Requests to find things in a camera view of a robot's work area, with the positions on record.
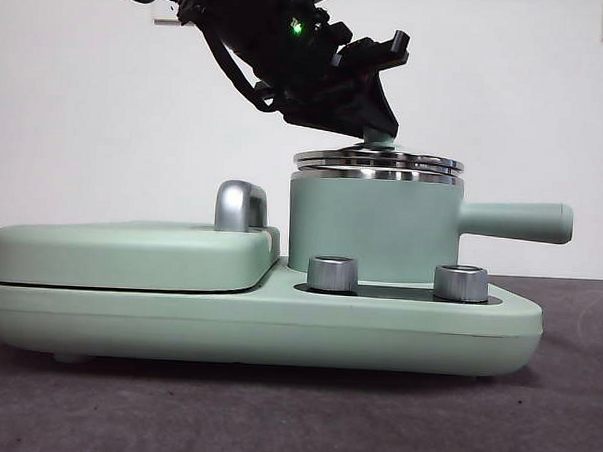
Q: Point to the mint green breakfast machine base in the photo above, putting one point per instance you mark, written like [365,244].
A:
[277,330]

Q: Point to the silver control knob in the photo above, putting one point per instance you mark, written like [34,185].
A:
[460,283]
[332,275]

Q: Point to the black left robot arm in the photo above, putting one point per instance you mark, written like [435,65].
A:
[270,29]

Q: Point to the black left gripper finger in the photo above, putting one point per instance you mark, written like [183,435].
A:
[331,114]
[381,109]

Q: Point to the glass pot lid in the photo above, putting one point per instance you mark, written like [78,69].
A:
[379,162]

